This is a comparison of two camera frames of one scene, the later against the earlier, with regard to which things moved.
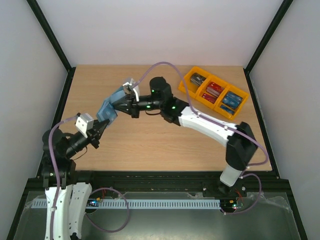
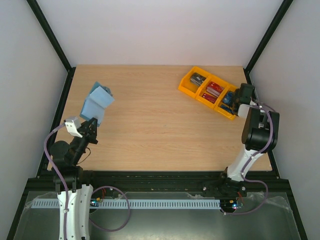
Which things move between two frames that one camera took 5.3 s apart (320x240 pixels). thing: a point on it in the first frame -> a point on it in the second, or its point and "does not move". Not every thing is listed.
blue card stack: [232, 99] does not move
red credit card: [210, 98] does not move
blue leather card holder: [106, 112] -> [98, 98]
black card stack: [197, 78] does not move
